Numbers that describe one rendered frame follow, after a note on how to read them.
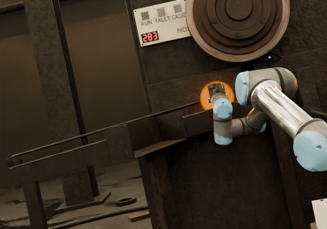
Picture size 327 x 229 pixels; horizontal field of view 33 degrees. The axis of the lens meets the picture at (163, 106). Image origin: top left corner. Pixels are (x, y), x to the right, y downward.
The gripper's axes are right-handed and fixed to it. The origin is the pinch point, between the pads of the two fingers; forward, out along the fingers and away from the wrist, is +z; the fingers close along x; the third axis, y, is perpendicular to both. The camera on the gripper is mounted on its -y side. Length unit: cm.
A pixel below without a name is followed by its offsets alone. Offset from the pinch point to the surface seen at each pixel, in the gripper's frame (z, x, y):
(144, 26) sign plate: 18.6, 25.5, 35.8
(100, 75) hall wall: 603, 145, -89
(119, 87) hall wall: 596, 120, -113
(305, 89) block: -6.7, -39.0, -5.4
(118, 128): -37, 42, 5
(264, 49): -0.5, -25.4, 15.1
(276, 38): 0.5, -31.6, 18.9
